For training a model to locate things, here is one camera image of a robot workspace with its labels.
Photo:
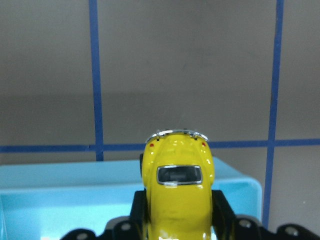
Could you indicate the yellow beetle toy car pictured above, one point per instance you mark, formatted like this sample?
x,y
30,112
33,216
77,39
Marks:
x,y
178,173

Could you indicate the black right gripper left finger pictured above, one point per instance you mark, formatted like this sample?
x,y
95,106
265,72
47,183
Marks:
x,y
131,227

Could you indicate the turquoise plastic bin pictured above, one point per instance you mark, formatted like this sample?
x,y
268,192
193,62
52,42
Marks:
x,y
46,201

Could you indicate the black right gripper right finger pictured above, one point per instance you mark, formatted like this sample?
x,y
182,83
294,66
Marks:
x,y
229,226

